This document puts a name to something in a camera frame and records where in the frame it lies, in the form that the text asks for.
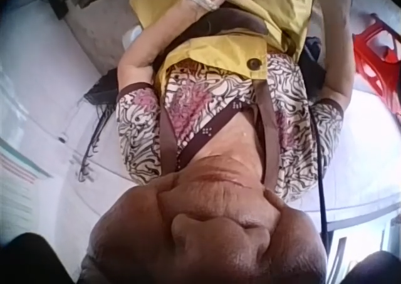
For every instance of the dark blue cloth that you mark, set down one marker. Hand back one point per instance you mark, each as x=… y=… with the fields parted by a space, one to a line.
x=311 y=50

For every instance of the silver bangles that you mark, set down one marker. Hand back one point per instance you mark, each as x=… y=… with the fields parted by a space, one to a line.
x=200 y=0

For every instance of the black fringed cloth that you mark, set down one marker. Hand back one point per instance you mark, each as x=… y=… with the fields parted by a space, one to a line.
x=100 y=91

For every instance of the teal-edged printed sheet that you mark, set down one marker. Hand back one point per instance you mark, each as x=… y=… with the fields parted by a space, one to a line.
x=18 y=183

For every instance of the red plastic stool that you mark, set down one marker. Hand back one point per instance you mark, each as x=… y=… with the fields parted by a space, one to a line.
x=372 y=45

